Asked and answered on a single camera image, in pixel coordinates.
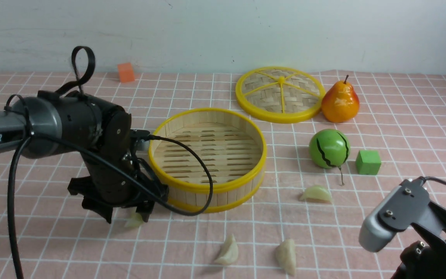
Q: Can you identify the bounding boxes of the greenish dumpling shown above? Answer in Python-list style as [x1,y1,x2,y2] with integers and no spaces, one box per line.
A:
[299,185,333,203]

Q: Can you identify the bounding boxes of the green foam cube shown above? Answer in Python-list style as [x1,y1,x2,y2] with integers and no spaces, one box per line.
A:
[355,150,382,176]

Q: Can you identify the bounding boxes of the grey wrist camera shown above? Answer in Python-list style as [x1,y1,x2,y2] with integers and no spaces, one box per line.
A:
[130,129,152,153]
[358,177,430,253]

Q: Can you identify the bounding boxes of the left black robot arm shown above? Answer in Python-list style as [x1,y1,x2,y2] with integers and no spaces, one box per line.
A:
[0,91,169,223]

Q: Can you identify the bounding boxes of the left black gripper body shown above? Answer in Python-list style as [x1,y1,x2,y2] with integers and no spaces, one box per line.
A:
[67,150,169,213]

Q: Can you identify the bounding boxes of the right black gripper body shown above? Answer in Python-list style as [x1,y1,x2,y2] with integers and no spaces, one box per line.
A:
[392,201,446,279]

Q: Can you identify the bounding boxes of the white dumpling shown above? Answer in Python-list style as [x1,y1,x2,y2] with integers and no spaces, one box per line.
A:
[125,212,144,228]
[274,238,296,277]
[213,234,239,265]

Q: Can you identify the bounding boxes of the orange yellow toy pear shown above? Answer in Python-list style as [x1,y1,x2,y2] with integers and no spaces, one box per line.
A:
[321,75,360,122]

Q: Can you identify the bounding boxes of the orange foam cube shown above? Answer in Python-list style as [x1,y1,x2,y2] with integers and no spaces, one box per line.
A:
[117,62,136,83]

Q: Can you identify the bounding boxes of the pink checkered tablecloth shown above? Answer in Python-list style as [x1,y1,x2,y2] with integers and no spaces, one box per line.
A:
[0,71,446,279]

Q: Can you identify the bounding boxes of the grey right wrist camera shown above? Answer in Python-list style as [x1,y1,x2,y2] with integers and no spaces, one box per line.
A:
[358,177,430,253]

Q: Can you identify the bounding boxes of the bamboo steamer tray yellow rim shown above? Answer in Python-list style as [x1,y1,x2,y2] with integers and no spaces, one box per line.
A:
[148,108,267,213]

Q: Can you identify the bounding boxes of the woven bamboo steamer lid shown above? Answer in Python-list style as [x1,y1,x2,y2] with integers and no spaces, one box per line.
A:
[235,66,326,124]

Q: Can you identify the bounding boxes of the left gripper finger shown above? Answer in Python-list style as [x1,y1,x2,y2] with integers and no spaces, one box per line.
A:
[82,198,113,224]
[135,201,154,222]

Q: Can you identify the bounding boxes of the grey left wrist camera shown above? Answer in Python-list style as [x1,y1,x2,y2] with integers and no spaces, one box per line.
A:
[130,129,152,153]

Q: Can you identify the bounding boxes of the green toy watermelon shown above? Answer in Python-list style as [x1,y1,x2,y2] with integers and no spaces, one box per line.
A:
[309,129,351,186]

